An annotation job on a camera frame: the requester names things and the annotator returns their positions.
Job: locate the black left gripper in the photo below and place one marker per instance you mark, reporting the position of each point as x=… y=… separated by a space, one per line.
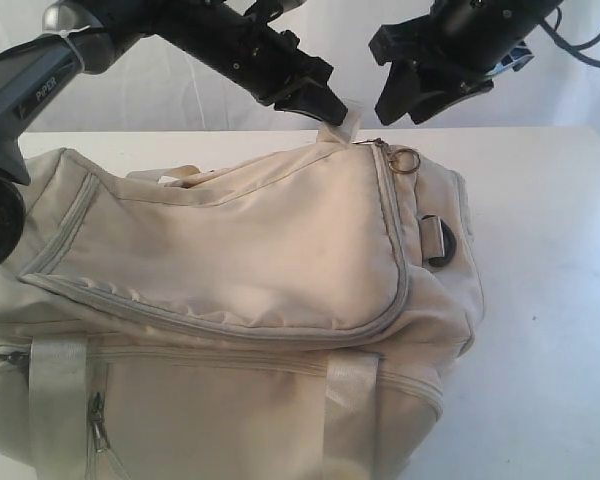
x=268 y=64

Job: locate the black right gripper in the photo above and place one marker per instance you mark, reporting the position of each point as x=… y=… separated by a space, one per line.
x=449 y=55

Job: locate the beige duffel bag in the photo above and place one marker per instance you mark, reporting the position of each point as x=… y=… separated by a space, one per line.
x=290 y=317

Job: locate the white backdrop curtain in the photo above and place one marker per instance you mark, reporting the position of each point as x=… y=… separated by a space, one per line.
x=450 y=54

